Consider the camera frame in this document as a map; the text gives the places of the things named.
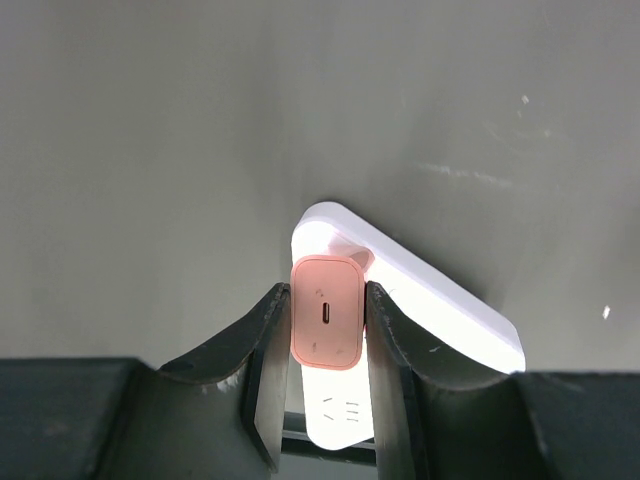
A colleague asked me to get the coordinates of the salmon pink cube charger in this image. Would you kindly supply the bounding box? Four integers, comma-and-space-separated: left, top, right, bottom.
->
290, 247, 374, 371

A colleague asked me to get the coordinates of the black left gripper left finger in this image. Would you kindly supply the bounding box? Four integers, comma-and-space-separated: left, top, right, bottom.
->
1, 283, 291, 479

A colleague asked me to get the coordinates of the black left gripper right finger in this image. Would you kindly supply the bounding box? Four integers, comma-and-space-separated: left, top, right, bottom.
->
365, 282, 639, 479

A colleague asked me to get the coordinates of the white triangular power strip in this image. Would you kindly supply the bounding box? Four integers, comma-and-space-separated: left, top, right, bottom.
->
291, 201, 526, 451

